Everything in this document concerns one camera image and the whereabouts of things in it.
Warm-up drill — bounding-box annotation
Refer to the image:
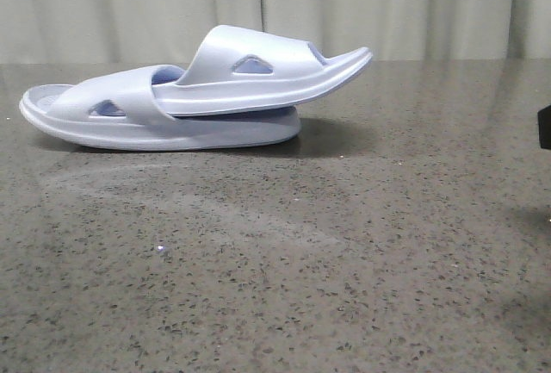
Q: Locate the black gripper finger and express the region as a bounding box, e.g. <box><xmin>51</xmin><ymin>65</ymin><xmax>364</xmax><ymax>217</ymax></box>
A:
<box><xmin>538</xmin><ymin>105</ymin><xmax>551</xmax><ymax>149</ymax></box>

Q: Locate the light blue slipper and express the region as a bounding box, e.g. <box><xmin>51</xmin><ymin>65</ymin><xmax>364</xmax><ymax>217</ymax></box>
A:
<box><xmin>20</xmin><ymin>65</ymin><xmax>300</xmax><ymax>151</ymax></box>
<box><xmin>153</xmin><ymin>25</ymin><xmax>373</xmax><ymax>116</ymax></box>

